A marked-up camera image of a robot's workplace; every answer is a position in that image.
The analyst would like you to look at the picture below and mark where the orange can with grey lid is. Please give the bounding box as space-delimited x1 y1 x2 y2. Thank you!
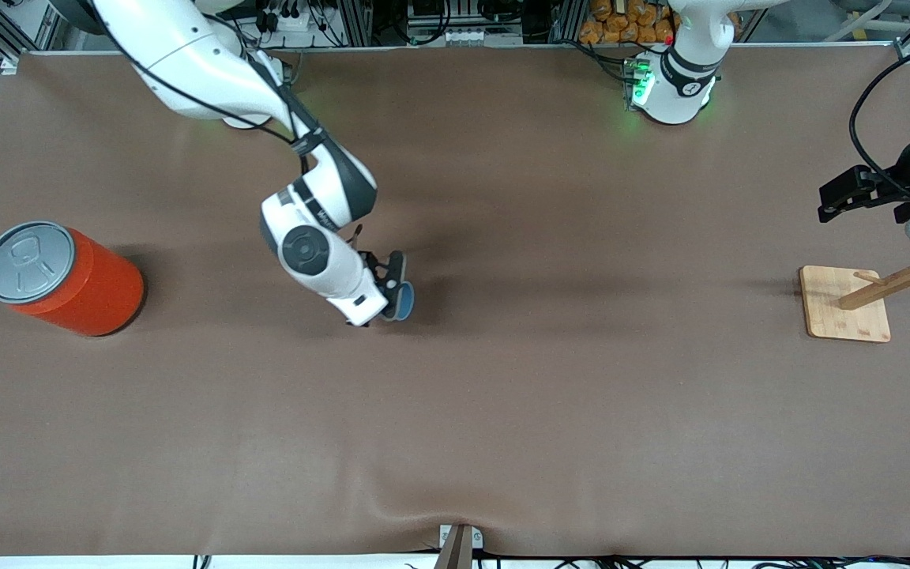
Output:
0 220 145 337

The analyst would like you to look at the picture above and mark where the aluminium frame post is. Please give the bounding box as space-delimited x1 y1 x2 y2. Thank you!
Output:
335 0 373 47
551 0 586 44

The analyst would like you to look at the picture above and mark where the white connector strip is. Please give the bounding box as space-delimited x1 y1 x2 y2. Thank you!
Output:
443 30 523 47

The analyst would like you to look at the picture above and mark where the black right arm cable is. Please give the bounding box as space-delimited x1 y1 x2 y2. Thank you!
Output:
92 0 326 179

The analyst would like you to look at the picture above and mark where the brown table cover cloth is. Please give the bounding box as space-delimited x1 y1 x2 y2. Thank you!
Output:
0 43 910 558

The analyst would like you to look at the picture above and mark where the blue plastic cup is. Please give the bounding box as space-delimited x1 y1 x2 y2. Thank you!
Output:
380 282 416 323

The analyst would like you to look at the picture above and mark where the white power strip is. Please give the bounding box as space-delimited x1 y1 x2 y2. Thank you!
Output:
261 6 314 32

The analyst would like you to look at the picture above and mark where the wooden cup rack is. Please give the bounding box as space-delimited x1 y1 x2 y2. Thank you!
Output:
799 241 910 343

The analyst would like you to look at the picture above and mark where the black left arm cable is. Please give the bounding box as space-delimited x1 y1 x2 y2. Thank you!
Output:
849 36 910 200

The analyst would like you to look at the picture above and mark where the orange snack pile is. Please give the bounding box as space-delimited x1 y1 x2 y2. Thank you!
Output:
579 0 677 46

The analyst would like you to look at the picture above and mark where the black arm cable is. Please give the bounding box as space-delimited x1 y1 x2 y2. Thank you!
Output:
92 0 326 179
849 36 910 200

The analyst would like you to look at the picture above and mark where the grey metal camera bracket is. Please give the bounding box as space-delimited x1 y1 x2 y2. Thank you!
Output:
433 523 483 569

